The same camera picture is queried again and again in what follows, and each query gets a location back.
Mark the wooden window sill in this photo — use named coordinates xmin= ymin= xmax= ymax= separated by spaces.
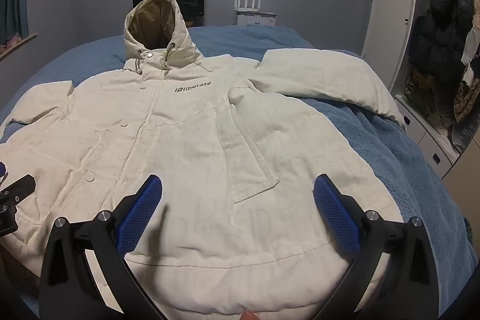
xmin=0 ymin=33 xmax=38 ymax=60

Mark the white wardrobe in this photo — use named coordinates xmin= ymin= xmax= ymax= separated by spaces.
xmin=389 ymin=0 xmax=480 ymax=179

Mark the patterned hanging garment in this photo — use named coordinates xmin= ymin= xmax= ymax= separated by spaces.
xmin=452 ymin=0 xmax=480 ymax=126

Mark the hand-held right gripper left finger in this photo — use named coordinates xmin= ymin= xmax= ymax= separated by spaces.
xmin=39 ymin=175 xmax=166 ymax=320

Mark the black puffer coat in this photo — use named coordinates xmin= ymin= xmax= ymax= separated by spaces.
xmin=407 ymin=0 xmax=466 ymax=82

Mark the white box under router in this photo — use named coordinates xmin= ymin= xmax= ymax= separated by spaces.
xmin=235 ymin=10 xmax=277 ymax=27

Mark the blue fleece blanket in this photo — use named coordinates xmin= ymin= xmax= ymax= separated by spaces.
xmin=0 ymin=24 xmax=470 ymax=320

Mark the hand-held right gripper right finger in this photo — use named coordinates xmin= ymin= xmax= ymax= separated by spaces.
xmin=313 ymin=174 xmax=439 ymax=320

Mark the cream hooded jacket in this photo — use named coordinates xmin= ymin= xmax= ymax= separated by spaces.
xmin=0 ymin=0 xmax=407 ymax=320

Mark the white router with antennas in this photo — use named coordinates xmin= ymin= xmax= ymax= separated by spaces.
xmin=234 ymin=0 xmax=262 ymax=12

